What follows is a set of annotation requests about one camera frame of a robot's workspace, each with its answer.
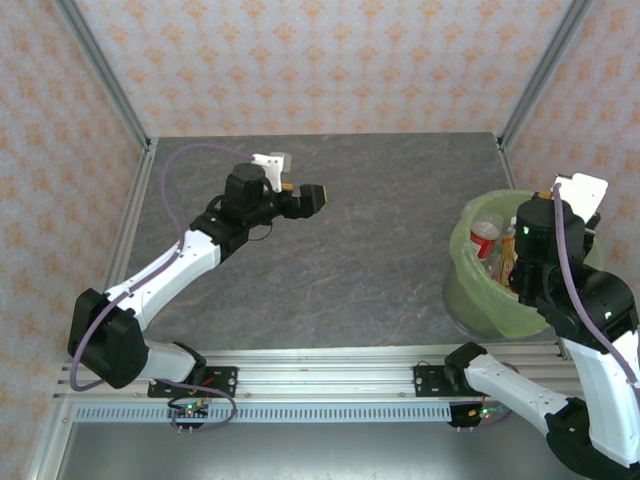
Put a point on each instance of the round waste bin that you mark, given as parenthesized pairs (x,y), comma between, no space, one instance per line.
(480,310)

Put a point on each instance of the aluminium table side rail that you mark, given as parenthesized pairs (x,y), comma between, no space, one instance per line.
(507,160)

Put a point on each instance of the green plastic bin liner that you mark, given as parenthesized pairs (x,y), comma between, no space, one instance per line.
(465,235)

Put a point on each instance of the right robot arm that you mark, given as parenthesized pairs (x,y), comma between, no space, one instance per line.
(510,390)

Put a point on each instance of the grey metal shelf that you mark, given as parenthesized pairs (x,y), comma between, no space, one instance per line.
(320,452)

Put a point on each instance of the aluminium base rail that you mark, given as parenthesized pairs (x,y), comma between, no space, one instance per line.
(320,375)

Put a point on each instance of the aluminium frame post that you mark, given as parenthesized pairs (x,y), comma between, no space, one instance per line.
(542,75)
(105,75)

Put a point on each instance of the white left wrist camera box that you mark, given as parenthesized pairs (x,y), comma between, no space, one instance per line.
(272,165)

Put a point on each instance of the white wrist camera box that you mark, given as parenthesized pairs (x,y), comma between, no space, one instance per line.
(585,192)
(272,165)

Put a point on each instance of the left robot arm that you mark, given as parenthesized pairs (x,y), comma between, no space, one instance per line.
(160,270)

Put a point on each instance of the orange label plastic bottle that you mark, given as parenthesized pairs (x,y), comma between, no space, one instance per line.
(507,260)

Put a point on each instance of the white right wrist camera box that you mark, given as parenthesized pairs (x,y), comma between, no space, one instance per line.
(585,192)

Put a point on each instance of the controller circuit board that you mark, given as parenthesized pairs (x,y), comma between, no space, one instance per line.
(477,414)
(189,411)

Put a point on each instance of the red label plastic bottle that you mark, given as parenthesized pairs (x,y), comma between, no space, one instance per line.
(482,245)

